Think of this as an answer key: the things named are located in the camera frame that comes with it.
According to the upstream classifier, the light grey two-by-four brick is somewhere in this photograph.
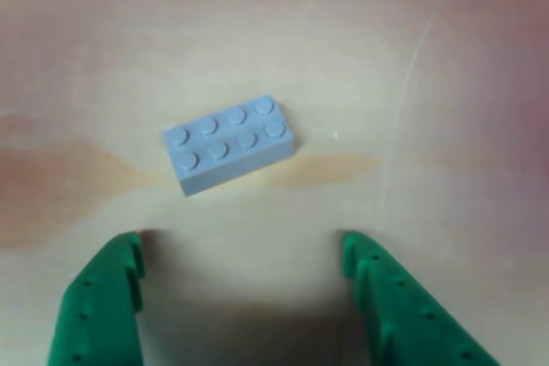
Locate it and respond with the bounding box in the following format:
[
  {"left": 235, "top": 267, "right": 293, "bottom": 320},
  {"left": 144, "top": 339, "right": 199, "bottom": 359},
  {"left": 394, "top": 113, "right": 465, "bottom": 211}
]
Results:
[{"left": 161, "top": 93, "right": 297, "bottom": 198}]

